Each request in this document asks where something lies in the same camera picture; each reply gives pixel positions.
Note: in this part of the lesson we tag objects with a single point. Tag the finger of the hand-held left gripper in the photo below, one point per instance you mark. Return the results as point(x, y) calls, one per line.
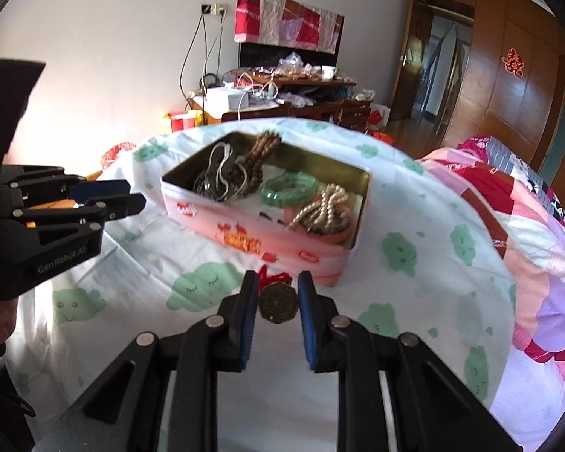
point(99, 188)
point(122, 205)

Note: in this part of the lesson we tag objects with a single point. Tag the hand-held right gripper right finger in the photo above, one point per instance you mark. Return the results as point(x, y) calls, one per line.
point(308, 325)

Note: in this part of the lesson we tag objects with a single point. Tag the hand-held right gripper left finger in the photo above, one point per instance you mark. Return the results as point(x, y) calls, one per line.
point(247, 325)

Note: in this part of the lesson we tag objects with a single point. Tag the pink tin box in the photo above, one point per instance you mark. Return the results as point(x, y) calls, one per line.
point(245, 240)

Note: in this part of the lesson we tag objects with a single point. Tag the pink bangle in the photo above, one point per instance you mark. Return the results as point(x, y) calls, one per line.
point(339, 236)

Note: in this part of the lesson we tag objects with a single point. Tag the green jade bangle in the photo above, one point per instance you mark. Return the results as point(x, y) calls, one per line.
point(270, 193)

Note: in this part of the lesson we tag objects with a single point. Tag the red mesh bag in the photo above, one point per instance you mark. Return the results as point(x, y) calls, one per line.
point(115, 153)

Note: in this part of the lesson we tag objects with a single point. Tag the yellow red box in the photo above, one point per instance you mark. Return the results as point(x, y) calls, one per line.
point(179, 122)

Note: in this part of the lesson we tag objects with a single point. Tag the white cardboard box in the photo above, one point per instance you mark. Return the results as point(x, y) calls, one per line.
point(226, 98)

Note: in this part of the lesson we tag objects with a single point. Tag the white green cloud-print blanket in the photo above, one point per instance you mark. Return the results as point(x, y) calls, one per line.
point(405, 207)

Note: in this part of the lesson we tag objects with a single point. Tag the orange packet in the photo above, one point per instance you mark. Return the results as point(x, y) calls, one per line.
point(383, 138)

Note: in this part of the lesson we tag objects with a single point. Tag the wooden television stand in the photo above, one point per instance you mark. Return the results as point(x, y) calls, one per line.
point(348, 117)

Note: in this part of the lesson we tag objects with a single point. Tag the white red shopping bag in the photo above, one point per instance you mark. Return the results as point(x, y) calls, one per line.
point(378, 116)

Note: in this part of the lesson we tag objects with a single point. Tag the clear plastic bag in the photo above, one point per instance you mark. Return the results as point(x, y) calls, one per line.
point(291, 62)

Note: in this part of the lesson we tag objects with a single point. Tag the pink red patchwork quilt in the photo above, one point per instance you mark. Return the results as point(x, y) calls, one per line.
point(536, 268)

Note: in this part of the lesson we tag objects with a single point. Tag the white green mug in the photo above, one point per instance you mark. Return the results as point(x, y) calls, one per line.
point(328, 73)

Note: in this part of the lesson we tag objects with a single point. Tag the red pink patchwork cloth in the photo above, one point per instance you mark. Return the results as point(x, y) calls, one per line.
point(282, 19)

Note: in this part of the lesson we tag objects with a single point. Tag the wooden door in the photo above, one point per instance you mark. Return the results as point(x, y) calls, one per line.
point(400, 84)

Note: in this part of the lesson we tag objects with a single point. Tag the brown wooden wardrobe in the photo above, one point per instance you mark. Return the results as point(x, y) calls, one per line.
point(499, 113)

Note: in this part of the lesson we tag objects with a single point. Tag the red paper decoration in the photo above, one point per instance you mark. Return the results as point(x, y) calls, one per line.
point(513, 62)

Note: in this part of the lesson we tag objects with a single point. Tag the wall socket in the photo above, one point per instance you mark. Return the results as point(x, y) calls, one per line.
point(213, 9)

